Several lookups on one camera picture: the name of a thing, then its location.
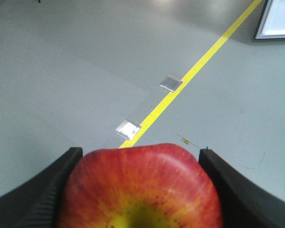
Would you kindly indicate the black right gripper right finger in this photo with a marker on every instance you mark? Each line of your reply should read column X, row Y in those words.
column 244, row 204

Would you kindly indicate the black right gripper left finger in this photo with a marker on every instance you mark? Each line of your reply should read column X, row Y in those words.
column 35, row 203

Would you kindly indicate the red yellow apple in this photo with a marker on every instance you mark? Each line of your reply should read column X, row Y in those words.
column 155, row 186

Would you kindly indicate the white fridge door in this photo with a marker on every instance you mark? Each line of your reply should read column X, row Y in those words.
column 271, row 24

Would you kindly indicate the silver floor plate near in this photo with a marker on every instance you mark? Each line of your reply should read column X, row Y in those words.
column 127, row 129

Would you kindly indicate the silver floor plate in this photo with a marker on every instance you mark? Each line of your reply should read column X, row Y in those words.
column 127, row 129
column 171, row 83

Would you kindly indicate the silver floor plate far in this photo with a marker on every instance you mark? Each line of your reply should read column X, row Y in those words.
column 171, row 83

